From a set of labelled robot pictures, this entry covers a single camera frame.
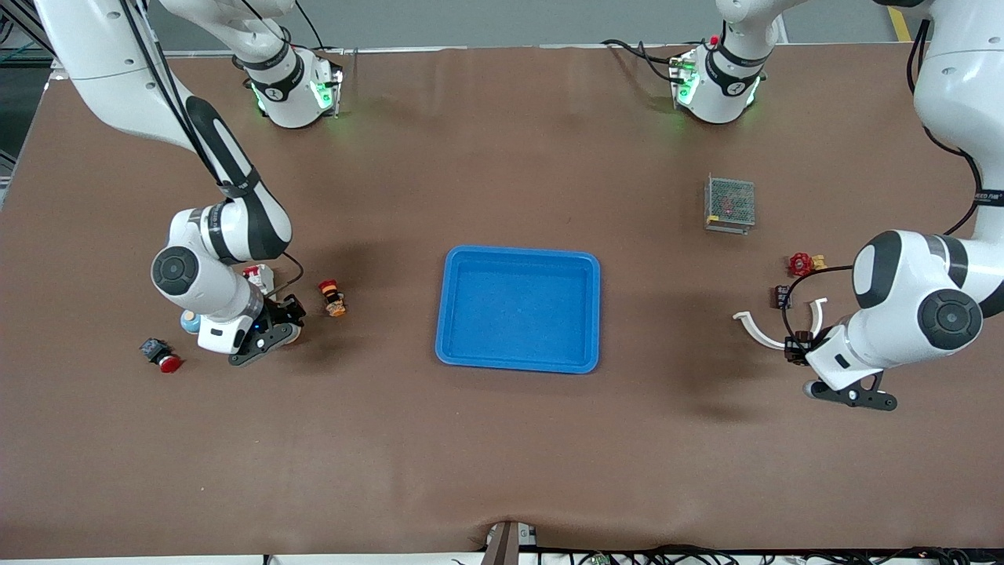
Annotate blue plastic tray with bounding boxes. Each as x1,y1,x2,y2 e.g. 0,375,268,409
435,246,602,374

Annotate white curved plastic clip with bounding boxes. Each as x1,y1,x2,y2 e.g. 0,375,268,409
732,297,829,351

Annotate red mushroom push button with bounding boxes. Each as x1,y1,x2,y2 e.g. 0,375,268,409
140,337,184,374

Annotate metal mesh power supply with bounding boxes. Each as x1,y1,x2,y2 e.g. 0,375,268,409
704,175,756,235

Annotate brown table mat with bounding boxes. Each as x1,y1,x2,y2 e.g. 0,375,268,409
0,43,1004,560

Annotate grey metal table clamp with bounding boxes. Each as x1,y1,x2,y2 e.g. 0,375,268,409
480,519,539,565

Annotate black base cables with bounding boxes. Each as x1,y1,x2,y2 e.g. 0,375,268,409
601,38,683,86

